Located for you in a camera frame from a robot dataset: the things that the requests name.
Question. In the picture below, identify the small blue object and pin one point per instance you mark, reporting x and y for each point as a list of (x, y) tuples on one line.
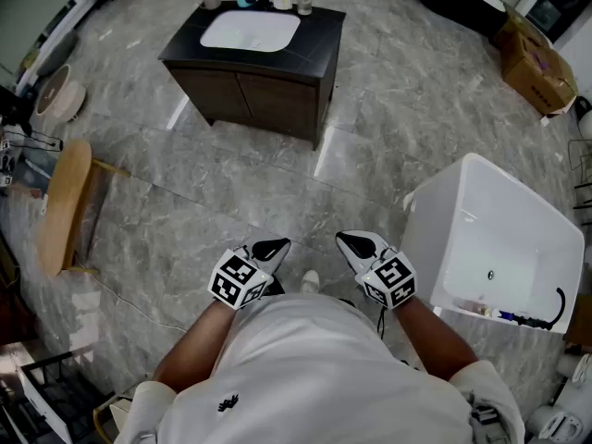
[(506, 315)]

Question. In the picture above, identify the person's right forearm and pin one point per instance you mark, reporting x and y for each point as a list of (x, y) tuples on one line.
[(435, 336)]

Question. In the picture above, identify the grey cushion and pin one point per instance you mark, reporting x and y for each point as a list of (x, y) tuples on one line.
[(57, 53)]

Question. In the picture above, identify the white sink basin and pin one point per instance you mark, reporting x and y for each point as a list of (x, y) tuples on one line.
[(252, 30)]

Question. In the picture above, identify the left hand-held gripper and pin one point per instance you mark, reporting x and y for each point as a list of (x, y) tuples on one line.
[(231, 271)]

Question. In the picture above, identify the person's white shirt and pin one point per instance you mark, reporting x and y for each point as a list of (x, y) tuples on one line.
[(300, 377)]

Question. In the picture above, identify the round beige robot vacuum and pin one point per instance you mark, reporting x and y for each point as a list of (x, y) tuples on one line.
[(57, 95)]

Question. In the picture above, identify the wooden stool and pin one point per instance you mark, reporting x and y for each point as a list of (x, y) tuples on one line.
[(65, 201)]

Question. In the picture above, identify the black metal rack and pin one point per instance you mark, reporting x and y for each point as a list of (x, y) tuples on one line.
[(51, 396)]

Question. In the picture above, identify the person's left forearm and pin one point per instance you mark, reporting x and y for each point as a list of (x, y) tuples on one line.
[(199, 345)]

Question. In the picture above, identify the cardboard box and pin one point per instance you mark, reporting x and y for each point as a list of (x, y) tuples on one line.
[(536, 67)]

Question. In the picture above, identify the white bathtub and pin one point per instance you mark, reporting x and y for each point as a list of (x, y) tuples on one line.
[(499, 248)]

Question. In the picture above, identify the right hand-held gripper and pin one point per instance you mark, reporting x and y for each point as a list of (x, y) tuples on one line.
[(388, 280)]

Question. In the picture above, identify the black vanity cabinet with countertop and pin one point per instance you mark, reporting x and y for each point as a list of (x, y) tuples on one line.
[(259, 97)]

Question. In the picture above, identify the person's white shoe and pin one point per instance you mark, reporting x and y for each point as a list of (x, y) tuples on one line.
[(310, 282)]

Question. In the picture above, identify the small metal-lidded jar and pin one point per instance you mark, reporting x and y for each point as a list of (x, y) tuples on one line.
[(304, 6)]

